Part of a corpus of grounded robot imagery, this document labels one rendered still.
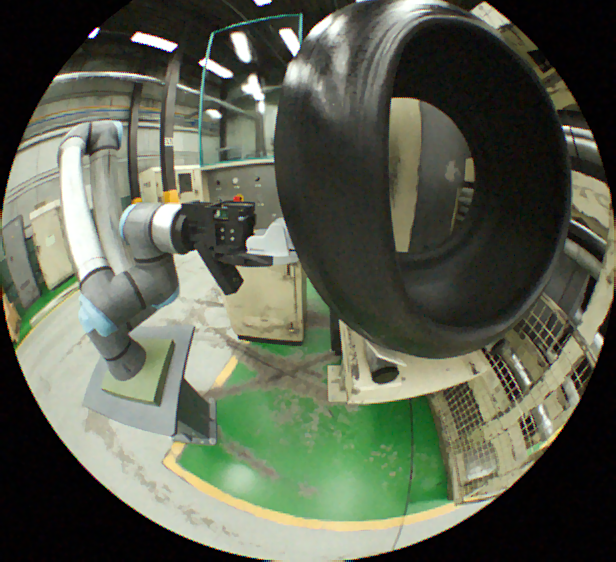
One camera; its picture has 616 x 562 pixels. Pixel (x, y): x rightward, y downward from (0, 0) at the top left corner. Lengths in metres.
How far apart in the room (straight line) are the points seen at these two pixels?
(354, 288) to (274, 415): 1.12
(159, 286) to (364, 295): 0.38
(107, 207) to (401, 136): 0.90
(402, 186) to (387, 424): 1.20
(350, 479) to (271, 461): 0.41
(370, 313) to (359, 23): 0.26
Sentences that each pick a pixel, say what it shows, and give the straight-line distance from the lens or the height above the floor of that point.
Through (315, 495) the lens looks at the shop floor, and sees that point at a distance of 1.17.
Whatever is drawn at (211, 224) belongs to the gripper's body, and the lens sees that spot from 0.27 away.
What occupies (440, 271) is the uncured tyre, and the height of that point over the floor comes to 0.95.
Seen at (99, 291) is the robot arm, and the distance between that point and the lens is 0.40.
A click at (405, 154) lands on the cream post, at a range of 0.56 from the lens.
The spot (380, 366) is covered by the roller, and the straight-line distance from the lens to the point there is 0.30.
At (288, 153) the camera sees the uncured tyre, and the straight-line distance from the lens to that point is 0.15.
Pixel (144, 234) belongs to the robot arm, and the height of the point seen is 1.10.
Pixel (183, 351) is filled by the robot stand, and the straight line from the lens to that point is 0.82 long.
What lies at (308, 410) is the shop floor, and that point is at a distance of 1.22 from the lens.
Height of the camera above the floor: 1.16
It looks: 24 degrees down
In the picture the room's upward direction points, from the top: straight up
